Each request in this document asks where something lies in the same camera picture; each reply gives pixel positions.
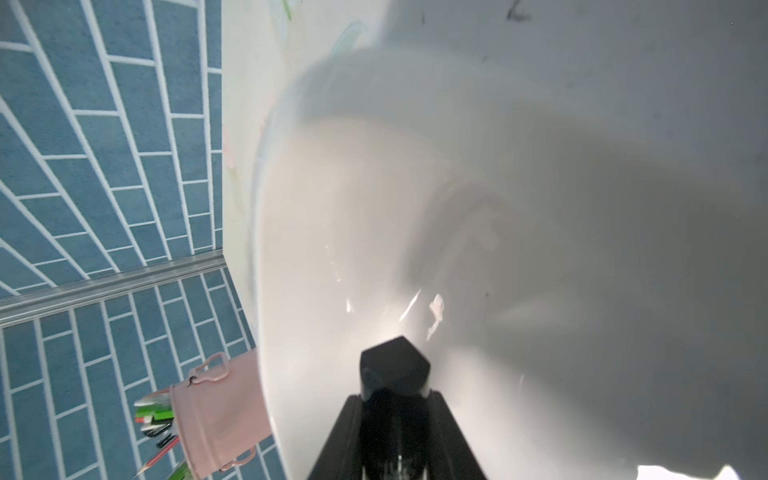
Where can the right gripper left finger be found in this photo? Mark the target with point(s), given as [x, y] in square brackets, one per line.
[341, 456]

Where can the white plastic storage box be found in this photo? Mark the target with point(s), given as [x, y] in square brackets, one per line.
[589, 305]

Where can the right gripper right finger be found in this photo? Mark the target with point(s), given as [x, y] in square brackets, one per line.
[449, 454]

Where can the pink pen holder bucket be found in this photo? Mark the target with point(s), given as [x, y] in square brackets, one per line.
[220, 413]

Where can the black lipstick tube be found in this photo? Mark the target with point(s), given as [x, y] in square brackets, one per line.
[394, 429]

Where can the pens in bucket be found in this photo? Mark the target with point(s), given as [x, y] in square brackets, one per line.
[158, 422]

